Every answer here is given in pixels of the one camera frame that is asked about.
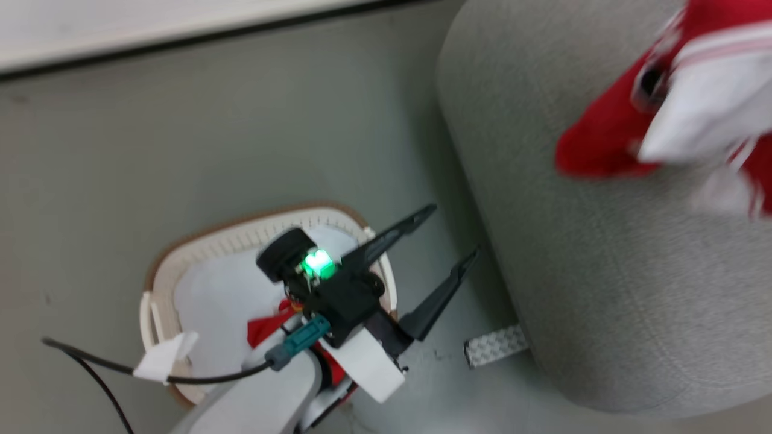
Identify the small red garment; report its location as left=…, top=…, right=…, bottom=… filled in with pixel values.
left=247, top=298, right=356, bottom=392

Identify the black cable with teal connector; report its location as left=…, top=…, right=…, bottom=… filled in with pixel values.
left=41, top=316, right=332, bottom=386

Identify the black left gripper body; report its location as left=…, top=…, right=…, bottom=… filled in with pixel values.
left=256, top=228, right=415, bottom=404

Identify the white garment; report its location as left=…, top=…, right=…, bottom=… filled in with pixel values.
left=173, top=224, right=362, bottom=377

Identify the white laundry basket brown rim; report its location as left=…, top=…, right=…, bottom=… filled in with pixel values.
left=139, top=202, right=399, bottom=409

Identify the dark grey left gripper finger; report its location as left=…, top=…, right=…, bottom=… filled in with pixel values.
left=340, top=204, right=438, bottom=273
left=399, top=246, right=481, bottom=342

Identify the silver patterned tape strip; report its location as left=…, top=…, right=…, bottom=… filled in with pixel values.
left=463, top=324, right=530, bottom=369

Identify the thin black cable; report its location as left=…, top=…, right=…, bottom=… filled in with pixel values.
left=63, top=350, right=136, bottom=434

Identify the large red garment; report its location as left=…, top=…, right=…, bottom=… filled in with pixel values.
left=554, top=0, right=772, bottom=219

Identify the grey fabric sofa seat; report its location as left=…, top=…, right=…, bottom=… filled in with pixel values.
left=435, top=0, right=772, bottom=420

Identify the white cloth with red stripes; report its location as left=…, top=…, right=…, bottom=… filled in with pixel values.
left=630, top=11, right=772, bottom=213

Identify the white tape tag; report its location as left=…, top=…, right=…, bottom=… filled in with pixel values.
left=132, top=330, right=200, bottom=384

